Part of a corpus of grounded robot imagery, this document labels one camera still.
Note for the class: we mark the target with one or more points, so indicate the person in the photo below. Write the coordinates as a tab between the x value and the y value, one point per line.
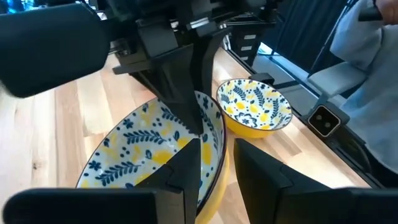
373	93

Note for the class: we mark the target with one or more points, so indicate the dark curtain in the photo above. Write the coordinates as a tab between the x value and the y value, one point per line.
295	28

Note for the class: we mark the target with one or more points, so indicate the yellow blue floral bowl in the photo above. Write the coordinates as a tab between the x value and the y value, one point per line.
133	149
255	109

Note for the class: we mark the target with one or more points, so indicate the black labelled drawer unit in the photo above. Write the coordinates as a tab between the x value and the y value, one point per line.
248	42

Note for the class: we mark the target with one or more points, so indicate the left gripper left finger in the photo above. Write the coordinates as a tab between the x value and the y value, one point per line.
183	186

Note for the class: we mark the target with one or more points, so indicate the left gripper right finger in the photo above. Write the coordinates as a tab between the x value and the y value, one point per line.
264	186

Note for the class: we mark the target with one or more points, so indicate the grey chair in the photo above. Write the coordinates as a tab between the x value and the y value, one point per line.
335	77

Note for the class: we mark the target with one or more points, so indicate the person's hand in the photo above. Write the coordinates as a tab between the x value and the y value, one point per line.
390	11

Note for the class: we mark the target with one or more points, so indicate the black table-level camera box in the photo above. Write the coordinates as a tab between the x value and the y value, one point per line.
325	120

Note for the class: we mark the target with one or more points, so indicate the black handheld device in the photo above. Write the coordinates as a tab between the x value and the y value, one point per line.
368	14

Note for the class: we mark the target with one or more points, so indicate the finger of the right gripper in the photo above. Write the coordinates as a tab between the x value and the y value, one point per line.
205	62
180	90

